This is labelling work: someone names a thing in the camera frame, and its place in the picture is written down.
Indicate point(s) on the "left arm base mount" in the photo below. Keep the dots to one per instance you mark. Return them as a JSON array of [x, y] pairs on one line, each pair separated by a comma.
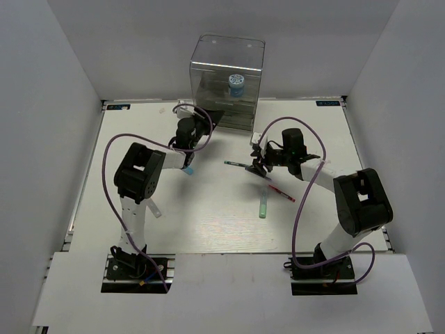
[[121, 279]]

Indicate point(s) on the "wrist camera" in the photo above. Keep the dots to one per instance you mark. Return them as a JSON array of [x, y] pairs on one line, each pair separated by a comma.
[[259, 139], [183, 109]]

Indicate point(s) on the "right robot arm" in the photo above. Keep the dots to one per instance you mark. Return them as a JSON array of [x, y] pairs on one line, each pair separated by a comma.
[[361, 202]]

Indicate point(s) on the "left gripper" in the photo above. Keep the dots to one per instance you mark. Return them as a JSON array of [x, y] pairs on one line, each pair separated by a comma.
[[216, 115]]

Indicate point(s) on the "orange highlighter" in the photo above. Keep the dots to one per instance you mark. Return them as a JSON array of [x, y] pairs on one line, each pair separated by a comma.
[[153, 208]]

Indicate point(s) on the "green highlighter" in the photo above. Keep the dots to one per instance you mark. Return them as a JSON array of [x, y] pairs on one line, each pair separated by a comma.
[[263, 204]]

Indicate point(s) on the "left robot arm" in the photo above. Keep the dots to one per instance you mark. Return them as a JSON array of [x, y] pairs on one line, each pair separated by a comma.
[[138, 174]]

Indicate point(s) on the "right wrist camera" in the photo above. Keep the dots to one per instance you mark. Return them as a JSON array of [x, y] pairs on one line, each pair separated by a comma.
[[259, 139]]

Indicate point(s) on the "blue highlighter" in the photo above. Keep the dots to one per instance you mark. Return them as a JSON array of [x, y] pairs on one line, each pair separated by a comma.
[[188, 171]]

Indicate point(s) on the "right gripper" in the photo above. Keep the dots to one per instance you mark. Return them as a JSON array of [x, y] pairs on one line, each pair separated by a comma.
[[259, 168]]

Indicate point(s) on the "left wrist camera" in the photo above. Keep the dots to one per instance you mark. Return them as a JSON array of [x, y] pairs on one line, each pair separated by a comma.
[[183, 109]]

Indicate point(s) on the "blue white round tape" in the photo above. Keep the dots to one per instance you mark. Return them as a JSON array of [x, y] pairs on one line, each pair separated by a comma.
[[236, 85]]

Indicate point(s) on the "left blue corner label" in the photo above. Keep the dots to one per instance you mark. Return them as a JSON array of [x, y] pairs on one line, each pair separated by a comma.
[[118, 107]]

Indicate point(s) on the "red pen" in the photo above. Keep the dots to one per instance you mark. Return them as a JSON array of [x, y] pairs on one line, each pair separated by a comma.
[[283, 194]]

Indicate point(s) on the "green pen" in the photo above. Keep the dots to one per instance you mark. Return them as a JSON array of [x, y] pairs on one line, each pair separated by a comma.
[[237, 164]]

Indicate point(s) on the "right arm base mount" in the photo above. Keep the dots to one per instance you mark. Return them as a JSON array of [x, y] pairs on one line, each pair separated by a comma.
[[335, 279]]

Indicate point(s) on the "clear plastic drawer organizer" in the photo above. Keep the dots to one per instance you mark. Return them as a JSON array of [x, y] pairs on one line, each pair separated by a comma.
[[214, 59]]

